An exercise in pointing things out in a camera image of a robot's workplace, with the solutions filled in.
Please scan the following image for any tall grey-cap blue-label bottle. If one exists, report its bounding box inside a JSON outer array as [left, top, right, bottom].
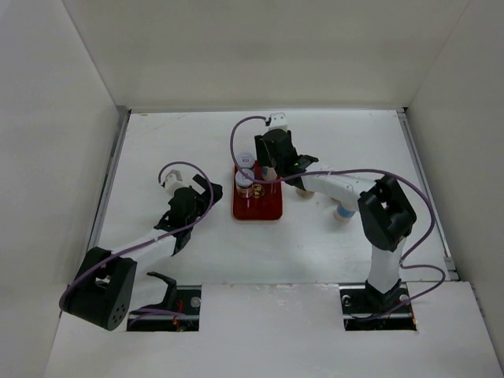
[[261, 166, 281, 189]]

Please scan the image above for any grey-lid spice jar front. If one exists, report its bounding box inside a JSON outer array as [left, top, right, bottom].
[[235, 152, 256, 169]]

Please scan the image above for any grey-lid spice jar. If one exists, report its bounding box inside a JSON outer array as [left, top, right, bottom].
[[235, 152, 256, 169], [235, 169, 254, 198]]

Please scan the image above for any pink-lid spice bottle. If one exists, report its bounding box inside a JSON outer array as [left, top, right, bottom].
[[296, 188, 314, 199]]

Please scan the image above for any grey-cap blue-label bottle front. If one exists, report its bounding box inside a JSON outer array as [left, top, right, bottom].
[[333, 202, 358, 224]]

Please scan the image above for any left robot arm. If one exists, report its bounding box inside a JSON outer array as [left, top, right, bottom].
[[59, 170, 223, 331]]

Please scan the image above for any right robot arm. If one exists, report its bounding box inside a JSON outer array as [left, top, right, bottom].
[[254, 128, 417, 312]]

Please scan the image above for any red lacquer tray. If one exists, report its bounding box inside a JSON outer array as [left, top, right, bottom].
[[232, 177, 283, 221]]

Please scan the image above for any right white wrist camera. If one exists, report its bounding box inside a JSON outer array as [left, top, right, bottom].
[[265, 113, 288, 131]]

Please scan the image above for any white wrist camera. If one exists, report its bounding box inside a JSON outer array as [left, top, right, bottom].
[[161, 169, 187, 196], [265, 113, 288, 131]]

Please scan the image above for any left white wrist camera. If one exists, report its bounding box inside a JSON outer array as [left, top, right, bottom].
[[161, 169, 187, 196]]

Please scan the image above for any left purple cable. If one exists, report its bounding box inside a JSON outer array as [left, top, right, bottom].
[[58, 160, 216, 308]]

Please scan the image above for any purple cable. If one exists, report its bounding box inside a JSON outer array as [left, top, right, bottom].
[[58, 160, 216, 308], [228, 115, 447, 316]]

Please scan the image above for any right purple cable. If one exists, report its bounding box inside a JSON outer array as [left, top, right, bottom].
[[228, 115, 447, 316]]

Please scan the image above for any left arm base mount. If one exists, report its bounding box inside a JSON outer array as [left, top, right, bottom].
[[126, 272, 202, 332]]

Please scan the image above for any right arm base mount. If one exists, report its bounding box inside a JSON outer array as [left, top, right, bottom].
[[339, 283, 417, 332]]

